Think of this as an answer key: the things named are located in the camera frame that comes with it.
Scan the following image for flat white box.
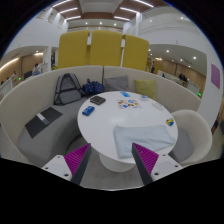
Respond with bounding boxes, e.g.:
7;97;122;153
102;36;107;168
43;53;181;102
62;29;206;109
151;101;165;111

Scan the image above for dark brown wallet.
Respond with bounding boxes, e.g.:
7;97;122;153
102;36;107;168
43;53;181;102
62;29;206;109
89;95;107;106

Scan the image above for yellow partition panel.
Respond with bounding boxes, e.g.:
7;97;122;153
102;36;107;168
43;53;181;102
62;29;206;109
57;30;91;70
88;29;124;67
121;34;150;72

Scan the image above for ceiling lights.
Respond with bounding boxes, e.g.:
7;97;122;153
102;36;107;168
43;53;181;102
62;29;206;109
49;0;158;23

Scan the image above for grey cushion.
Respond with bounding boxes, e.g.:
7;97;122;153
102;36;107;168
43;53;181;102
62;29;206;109
103;75;130;94

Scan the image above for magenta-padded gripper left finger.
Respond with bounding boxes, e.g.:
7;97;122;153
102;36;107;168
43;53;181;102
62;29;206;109
41;143;92;186

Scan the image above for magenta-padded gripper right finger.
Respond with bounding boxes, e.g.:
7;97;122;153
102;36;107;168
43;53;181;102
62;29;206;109
131;142;184;186

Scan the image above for dark grey laptop sleeve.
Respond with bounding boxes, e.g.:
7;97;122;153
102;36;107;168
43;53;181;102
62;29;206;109
24;106;64;140

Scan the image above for white armchair with grey seat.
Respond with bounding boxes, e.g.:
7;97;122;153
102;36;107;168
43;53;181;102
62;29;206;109
168;109;214;167

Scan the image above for purple wall sign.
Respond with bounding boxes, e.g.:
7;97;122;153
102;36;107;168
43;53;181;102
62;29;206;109
210;63;222;90

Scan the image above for light blue towel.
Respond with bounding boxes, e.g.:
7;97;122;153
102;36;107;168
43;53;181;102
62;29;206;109
113;124;177;160

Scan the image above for colourful sticker sheet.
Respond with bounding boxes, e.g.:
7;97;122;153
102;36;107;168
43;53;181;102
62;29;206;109
117;99;141;110

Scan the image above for yellow blue figure toy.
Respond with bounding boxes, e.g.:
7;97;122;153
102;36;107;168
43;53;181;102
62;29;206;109
165;117;176;127

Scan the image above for person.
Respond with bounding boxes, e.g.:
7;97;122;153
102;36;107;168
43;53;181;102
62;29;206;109
31;63;42;76
178;73;189;83

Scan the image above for grey backpack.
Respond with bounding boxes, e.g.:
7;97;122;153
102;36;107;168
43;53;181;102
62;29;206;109
53;72;85;106

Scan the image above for curved beige sofa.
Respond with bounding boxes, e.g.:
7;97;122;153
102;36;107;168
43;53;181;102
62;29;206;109
0;65;203;168

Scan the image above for dark blue patterned bag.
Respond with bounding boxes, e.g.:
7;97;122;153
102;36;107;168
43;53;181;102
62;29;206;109
81;78;105;97

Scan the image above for yellow-green cushion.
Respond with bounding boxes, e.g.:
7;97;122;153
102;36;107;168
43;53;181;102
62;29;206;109
133;78;158;101

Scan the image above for small blue box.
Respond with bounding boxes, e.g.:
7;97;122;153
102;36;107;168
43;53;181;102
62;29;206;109
81;105;96;117

